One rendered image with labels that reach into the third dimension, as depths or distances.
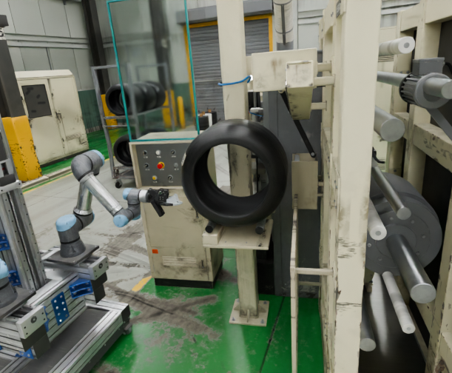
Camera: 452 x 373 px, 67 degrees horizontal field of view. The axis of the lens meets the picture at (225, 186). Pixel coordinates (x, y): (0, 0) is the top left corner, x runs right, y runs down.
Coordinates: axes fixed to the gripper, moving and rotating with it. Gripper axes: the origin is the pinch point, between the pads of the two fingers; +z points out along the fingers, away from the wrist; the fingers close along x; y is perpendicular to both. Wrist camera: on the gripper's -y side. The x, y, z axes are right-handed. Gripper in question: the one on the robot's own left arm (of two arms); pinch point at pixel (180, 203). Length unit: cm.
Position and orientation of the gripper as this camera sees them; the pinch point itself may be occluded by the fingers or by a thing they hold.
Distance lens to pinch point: 204.3
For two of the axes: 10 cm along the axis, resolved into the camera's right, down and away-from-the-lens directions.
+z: 9.8, 1.1, -1.8
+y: 0.4, -9.4, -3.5
